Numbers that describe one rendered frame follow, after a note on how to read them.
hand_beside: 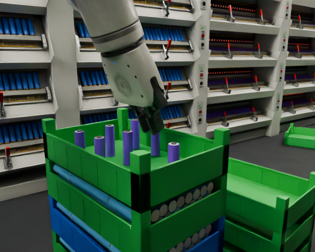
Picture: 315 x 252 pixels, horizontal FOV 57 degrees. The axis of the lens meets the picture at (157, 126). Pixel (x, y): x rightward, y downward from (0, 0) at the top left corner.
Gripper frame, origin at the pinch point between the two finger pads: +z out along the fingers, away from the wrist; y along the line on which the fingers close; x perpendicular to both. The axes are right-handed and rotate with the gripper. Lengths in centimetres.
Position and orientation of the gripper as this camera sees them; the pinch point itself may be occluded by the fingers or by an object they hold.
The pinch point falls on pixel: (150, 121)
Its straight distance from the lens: 56.2
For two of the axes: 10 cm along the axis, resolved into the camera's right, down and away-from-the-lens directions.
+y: 6.8, 1.7, -7.1
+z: 3.1, 8.2, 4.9
